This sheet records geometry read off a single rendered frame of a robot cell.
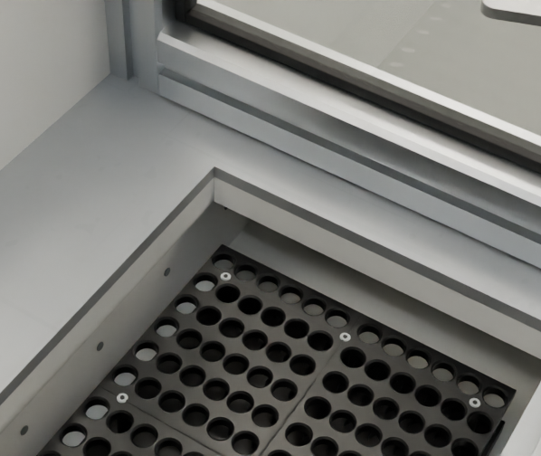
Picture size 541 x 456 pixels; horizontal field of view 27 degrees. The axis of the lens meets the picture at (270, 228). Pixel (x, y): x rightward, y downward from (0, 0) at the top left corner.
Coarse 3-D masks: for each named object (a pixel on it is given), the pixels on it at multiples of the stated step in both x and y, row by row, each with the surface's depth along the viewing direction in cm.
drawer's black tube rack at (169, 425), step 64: (192, 320) 59; (256, 320) 59; (192, 384) 60; (256, 384) 60; (320, 384) 57; (384, 384) 57; (64, 448) 53; (128, 448) 54; (192, 448) 54; (256, 448) 54; (320, 448) 57; (384, 448) 58; (448, 448) 54
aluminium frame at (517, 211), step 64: (128, 0) 61; (128, 64) 64; (192, 64) 60; (256, 64) 59; (256, 128) 61; (320, 128) 58; (384, 128) 56; (448, 128) 56; (384, 192) 58; (448, 192) 57; (512, 192) 54
